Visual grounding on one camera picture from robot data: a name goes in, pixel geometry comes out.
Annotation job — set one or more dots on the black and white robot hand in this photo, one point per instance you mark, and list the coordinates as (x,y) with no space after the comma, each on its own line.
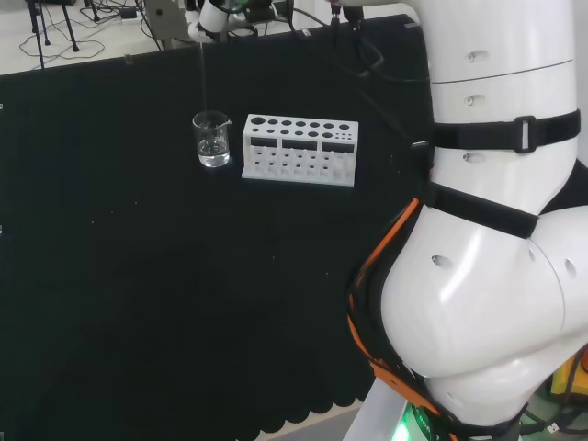
(213,16)

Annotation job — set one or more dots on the white test tube rack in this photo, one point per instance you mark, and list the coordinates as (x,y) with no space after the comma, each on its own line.
(298,129)

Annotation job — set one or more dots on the grey metal stand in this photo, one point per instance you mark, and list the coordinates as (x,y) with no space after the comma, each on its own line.
(158,20)

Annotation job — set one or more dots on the small black power adapter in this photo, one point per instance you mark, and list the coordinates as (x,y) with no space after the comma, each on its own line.
(128,14)

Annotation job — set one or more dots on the clear cloth clip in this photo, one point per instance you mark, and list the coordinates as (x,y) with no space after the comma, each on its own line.
(303,33)
(129,59)

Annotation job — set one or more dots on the black tripod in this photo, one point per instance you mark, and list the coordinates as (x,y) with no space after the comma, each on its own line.
(69,27)
(94,10)

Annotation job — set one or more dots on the clear glass beaker with water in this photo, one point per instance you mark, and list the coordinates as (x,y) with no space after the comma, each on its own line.
(212,146)

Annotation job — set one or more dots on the black bench cloth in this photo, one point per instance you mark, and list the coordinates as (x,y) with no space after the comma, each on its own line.
(138,275)

